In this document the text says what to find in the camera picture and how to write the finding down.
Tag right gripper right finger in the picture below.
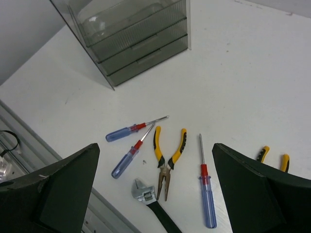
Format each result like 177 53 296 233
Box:
212 143 311 233

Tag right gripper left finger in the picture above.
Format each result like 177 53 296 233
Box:
0 143 100 233

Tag blue screwdriver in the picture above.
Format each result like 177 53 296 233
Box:
111 123 155 179
105 116 169 142
199 134 217 229

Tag black handled adjustable wrench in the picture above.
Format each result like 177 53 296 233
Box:
131 179 182 233

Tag clear plastic drawer organizer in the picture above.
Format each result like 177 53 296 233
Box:
52 0 191 88

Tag yellow long nose pliers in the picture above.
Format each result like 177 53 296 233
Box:
153 126 187 201

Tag aluminium front rail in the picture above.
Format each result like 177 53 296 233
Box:
0 101 139 233

